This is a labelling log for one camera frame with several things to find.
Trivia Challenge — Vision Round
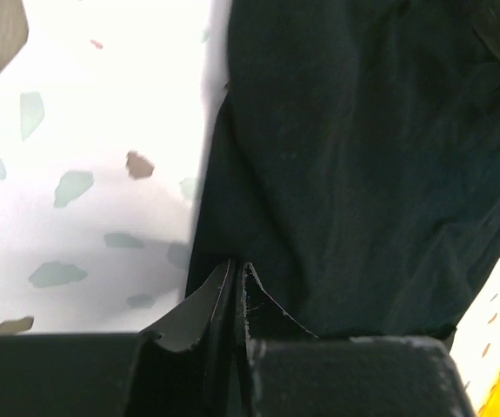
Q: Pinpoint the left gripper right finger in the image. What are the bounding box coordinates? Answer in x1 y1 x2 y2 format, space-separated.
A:
237 263 475 417

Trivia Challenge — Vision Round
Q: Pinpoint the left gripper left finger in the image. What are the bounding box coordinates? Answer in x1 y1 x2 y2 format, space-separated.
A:
0 261 235 416

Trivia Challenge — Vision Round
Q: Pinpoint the black t shirt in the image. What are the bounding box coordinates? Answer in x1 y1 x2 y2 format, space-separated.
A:
187 1 500 342

